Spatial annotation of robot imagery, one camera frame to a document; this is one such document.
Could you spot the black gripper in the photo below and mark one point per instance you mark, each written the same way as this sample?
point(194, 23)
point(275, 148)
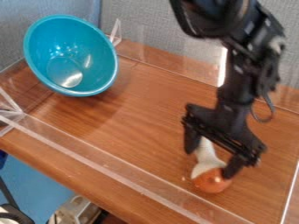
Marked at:
point(223, 125)

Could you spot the brown and white toy mushroom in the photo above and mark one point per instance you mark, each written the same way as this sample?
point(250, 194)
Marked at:
point(206, 174)

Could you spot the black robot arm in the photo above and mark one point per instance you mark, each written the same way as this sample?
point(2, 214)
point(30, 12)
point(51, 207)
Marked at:
point(253, 35)

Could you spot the blue plastic bowl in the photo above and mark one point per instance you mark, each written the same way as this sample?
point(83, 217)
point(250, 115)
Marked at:
point(71, 56)

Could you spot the clear acrylic barrier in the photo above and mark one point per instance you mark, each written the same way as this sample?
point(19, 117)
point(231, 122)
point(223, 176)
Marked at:
point(112, 145)

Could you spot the grey box under table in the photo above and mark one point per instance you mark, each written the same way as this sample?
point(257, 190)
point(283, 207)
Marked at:
point(76, 211)

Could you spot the black and white chair part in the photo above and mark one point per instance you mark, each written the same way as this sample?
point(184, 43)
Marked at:
point(11, 214)

